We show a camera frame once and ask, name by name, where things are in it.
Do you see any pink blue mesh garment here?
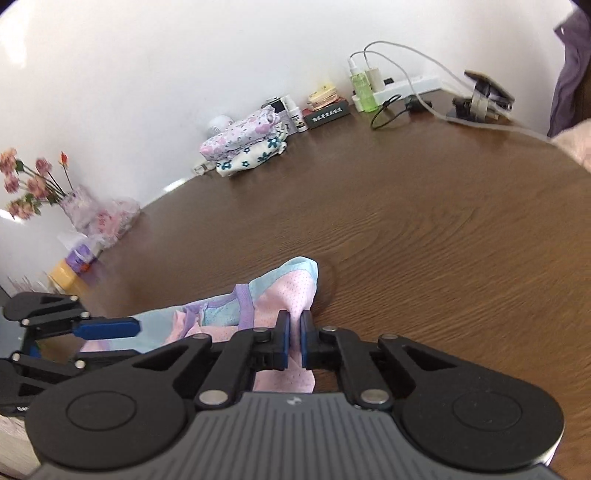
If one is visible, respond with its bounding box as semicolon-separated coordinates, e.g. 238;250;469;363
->
81;257;318;394

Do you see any purple tissue pack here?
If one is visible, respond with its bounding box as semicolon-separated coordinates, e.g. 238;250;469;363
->
65;242;100;275

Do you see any red-print plastic bag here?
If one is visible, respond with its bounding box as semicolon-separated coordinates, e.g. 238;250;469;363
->
83;199;141;249

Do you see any flower vase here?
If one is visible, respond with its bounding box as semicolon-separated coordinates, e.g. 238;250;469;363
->
1;148;101;232

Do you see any white blue-flower folded cloth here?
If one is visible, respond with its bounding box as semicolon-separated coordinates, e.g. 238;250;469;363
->
215;134;287;177

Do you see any dark box with text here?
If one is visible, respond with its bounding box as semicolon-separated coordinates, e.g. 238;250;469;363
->
303;99;349;129

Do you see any small white bottle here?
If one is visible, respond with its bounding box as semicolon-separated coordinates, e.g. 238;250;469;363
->
281;95;308;132

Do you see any purple floral folded cloth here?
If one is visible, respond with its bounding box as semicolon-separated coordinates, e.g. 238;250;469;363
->
199;106;281;162

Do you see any white round speaker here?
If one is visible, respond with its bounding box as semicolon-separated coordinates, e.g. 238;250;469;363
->
206;115;235;138

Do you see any stack of snack packets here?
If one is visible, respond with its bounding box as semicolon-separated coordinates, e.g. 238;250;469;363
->
307;82;342;111

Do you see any green spray bottle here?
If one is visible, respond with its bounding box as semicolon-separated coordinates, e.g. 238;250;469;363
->
349;60;379;113

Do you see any white power strip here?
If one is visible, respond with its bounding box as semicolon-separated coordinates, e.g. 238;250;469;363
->
374;76;443;106

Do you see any purple jacket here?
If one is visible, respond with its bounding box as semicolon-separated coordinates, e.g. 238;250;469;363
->
547;6;590;137

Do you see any black cable with adapter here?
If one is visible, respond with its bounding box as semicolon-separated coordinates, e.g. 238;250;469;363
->
369;93;435;132

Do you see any white charger cable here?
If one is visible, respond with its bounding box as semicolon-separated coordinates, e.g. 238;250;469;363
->
348;40;560;144

